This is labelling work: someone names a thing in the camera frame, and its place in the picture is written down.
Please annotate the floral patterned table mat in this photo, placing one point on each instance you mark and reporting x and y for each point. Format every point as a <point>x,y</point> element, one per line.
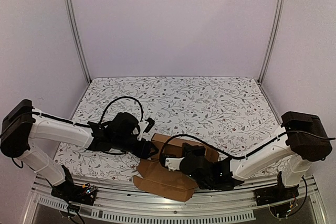
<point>231,114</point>

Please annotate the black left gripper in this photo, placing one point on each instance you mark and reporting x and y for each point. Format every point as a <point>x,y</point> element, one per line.
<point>143,151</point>

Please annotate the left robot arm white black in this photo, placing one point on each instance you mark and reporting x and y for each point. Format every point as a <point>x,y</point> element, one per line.
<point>26,124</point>

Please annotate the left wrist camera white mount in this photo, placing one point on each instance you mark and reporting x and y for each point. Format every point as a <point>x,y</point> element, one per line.
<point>144,127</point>

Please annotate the right aluminium corner post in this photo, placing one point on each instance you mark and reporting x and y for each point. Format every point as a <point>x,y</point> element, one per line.
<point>271,41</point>

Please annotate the aluminium corner post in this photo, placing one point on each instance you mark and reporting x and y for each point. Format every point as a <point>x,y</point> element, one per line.
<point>271,41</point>
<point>77,40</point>

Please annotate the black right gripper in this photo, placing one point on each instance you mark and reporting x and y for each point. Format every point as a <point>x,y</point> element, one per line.
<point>191,151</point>

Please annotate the curved aluminium rail base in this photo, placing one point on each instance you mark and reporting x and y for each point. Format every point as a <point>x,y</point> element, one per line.
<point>122,202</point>

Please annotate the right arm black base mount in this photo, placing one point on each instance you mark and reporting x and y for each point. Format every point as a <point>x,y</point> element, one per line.
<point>277,193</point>

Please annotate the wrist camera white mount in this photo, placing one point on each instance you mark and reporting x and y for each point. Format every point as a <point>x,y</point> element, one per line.
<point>144,127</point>
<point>170,162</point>

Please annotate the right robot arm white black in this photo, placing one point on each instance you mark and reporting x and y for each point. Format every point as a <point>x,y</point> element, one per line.
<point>300,135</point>

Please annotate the brown cardboard box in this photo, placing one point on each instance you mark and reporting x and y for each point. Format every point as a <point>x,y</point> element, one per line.
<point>155,179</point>

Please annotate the left aluminium corner post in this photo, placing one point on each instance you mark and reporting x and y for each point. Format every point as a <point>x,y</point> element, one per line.
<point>77,40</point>

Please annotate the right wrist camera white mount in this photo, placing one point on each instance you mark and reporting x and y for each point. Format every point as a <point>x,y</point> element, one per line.
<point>170,162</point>

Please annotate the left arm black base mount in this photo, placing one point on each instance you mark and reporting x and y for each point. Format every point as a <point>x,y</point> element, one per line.
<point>68,191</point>

